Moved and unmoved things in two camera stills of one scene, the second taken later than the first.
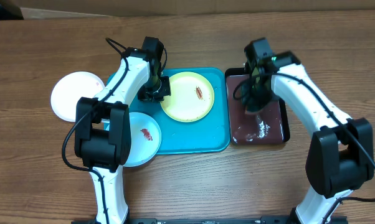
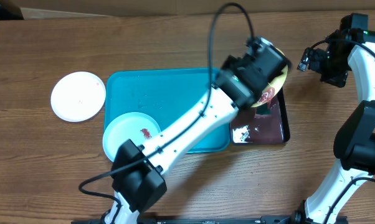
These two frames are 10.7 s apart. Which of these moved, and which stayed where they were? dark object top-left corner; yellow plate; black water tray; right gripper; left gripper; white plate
Moved: left gripper; yellow plate; right gripper
Stayed: black water tray; white plate; dark object top-left corner
